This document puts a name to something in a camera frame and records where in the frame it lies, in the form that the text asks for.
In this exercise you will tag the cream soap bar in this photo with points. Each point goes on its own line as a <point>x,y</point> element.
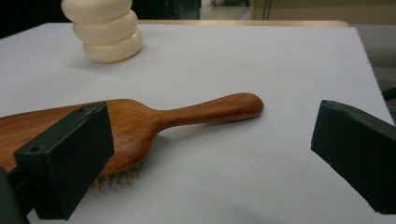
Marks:
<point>115,49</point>
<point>106,31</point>
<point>96,9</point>

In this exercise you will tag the wooden hairbrush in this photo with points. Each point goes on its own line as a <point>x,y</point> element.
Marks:
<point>186,113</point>

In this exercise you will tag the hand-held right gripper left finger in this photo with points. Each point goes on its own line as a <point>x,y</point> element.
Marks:
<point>68,161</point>

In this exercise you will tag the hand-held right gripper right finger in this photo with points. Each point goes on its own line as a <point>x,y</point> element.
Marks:
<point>358,149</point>

